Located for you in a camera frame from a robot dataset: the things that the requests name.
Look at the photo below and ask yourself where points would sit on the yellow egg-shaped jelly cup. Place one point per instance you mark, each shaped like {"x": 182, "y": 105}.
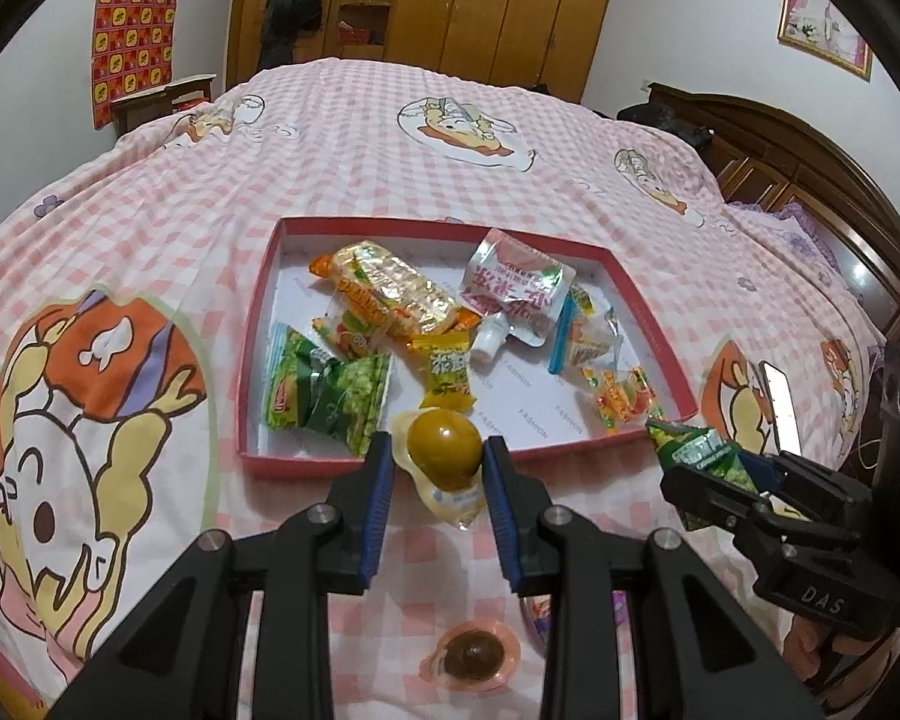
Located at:
{"x": 442, "y": 446}

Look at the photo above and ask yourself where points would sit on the red cardboard tray box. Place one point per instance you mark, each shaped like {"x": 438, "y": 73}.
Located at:
{"x": 525, "y": 405}

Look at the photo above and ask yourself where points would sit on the yellow candy packet green print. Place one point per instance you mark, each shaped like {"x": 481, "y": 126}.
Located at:
{"x": 444, "y": 371}

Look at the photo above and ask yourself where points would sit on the multicoloured clear candy packet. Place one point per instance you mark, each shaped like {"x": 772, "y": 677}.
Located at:
{"x": 349, "y": 337}

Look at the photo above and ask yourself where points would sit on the orange cracker packet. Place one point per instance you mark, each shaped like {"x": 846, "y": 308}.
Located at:
{"x": 397, "y": 289}

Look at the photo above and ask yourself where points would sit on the dark hanging clothes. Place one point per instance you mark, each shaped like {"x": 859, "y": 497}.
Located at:
{"x": 289, "y": 15}

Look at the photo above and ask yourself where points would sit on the red and yellow wall poster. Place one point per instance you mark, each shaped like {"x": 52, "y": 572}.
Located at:
{"x": 133, "y": 60}

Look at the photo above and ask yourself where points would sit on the purple pillow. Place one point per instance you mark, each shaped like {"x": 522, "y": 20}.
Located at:
{"x": 791, "y": 232}

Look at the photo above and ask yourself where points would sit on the dark wooden headboard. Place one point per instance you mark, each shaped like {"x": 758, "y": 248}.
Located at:
{"x": 802, "y": 157}

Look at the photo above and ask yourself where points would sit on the person's right hand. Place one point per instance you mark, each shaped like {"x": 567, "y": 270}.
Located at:
{"x": 817, "y": 645}

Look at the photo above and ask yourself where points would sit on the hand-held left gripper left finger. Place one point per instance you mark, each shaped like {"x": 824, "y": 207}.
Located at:
{"x": 375, "y": 517}

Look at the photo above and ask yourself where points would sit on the pink checked printed blanket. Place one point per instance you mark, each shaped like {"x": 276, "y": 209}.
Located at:
{"x": 330, "y": 157}

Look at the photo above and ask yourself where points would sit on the wooden bedside table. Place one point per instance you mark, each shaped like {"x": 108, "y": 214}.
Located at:
{"x": 157, "y": 101}

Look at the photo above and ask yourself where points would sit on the red box on shelf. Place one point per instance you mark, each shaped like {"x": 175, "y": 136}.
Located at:
{"x": 356, "y": 34}

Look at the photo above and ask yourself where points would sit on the clear orange candy packet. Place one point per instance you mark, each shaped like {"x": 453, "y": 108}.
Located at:
{"x": 622, "y": 401}

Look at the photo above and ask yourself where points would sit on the silver blue-edged snack packet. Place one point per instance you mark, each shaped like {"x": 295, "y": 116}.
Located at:
{"x": 589, "y": 337}

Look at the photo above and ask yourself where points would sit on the brown jelly cup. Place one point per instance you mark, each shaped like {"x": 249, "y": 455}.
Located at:
{"x": 472, "y": 656}

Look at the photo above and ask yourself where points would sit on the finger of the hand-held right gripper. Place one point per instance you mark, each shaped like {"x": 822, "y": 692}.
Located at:
{"x": 810, "y": 487}
{"x": 709, "y": 499}

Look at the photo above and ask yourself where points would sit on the purple and orange snack packet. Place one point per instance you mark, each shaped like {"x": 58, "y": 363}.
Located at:
{"x": 536, "y": 615}

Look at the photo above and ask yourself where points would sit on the framed wall picture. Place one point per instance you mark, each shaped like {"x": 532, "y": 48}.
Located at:
{"x": 825, "y": 22}

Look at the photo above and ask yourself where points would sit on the pink jelly pouch white cap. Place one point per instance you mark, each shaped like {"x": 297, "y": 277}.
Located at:
{"x": 514, "y": 277}

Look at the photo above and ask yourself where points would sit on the smartphone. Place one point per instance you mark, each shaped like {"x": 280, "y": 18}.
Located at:
{"x": 781, "y": 409}

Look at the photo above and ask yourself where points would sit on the wooden wardrobe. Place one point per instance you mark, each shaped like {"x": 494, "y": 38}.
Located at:
{"x": 495, "y": 7}

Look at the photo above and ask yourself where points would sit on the black bag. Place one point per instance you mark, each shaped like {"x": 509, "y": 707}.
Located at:
{"x": 656, "y": 120}

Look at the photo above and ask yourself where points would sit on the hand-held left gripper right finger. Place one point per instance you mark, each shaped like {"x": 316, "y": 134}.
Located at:
{"x": 499, "y": 517}

